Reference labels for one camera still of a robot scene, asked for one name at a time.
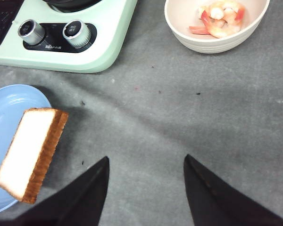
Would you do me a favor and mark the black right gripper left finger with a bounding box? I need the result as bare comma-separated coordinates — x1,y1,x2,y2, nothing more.
12,156,109,226

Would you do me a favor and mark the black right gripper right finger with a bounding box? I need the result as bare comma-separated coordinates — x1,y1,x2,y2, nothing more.
183,154,283,226

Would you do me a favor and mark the bread slice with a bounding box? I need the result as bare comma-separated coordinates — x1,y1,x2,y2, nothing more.
0,108,68,204

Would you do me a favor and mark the beige ribbed bowl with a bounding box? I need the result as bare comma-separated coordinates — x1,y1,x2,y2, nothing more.
164,0,270,54

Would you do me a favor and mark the mint green breakfast maker base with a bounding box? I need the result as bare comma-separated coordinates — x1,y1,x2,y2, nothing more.
0,0,137,73

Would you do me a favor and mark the pink cooked shrimp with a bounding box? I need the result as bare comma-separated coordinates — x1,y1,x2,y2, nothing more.
189,0,245,38

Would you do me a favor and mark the blue plate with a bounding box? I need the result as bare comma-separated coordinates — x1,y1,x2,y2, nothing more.
0,84,51,212

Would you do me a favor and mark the right silver control knob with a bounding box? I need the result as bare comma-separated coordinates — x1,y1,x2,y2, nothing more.
62,20,92,48

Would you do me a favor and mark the silver control knob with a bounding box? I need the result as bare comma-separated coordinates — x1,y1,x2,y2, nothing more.
17,19,46,46
62,20,92,48

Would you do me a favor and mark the left silver control knob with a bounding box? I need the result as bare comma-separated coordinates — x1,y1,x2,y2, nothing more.
17,19,46,46

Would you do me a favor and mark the black frying pan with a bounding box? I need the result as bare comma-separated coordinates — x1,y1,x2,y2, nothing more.
44,0,100,12

